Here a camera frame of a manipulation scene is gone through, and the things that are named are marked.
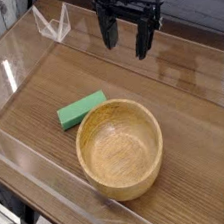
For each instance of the green rectangular block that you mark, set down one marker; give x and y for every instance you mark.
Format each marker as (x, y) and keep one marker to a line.
(74, 113)

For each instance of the clear acrylic corner bracket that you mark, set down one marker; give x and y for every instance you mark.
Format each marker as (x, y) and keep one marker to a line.
(54, 29)

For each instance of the clear acrylic tray wall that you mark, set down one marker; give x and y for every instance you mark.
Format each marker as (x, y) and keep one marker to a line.
(179, 81)

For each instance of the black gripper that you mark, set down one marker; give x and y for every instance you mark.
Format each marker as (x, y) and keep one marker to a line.
(137, 11)

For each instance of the brown wooden bowl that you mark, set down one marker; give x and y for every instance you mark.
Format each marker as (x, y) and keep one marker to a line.
(119, 146)

